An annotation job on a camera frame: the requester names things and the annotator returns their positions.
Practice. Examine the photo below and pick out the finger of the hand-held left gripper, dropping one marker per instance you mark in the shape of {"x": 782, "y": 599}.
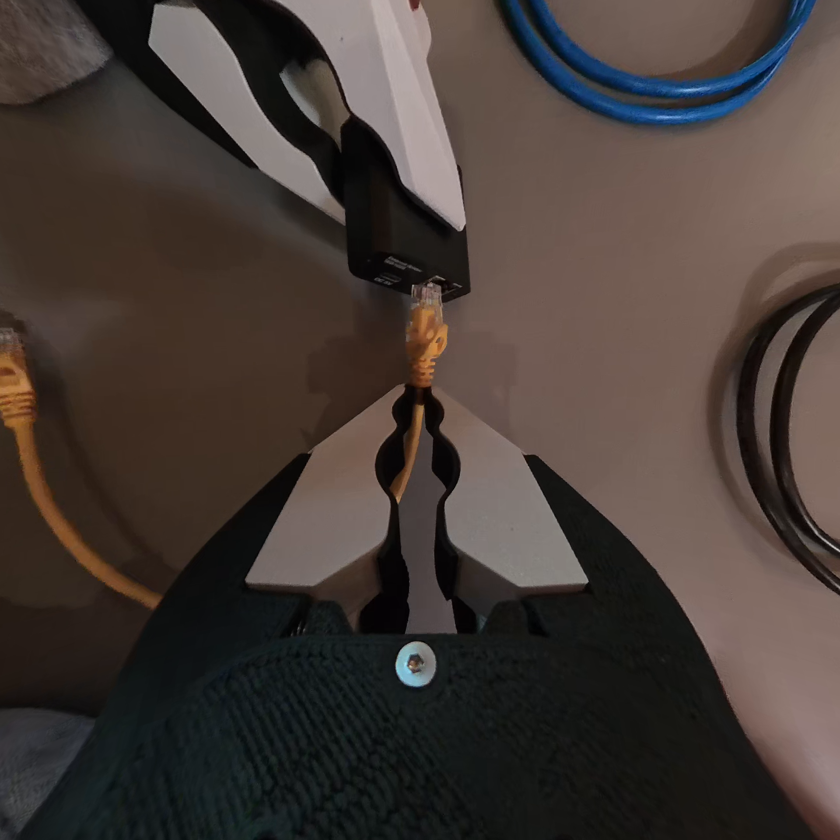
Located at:
{"x": 216, "y": 85}
{"x": 394, "y": 79}

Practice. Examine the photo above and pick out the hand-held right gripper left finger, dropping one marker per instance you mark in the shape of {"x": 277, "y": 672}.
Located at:
{"x": 321, "y": 518}

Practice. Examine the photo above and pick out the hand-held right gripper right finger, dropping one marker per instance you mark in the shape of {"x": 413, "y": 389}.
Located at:
{"x": 512, "y": 518}

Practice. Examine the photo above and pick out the black ethernet adapter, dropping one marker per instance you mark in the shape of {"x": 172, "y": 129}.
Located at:
{"x": 394, "y": 223}

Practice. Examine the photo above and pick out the grey sweatshirt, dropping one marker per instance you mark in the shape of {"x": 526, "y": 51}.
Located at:
{"x": 46, "y": 46}

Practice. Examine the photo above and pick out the grey cloth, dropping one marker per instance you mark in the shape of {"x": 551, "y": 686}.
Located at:
{"x": 33, "y": 768}

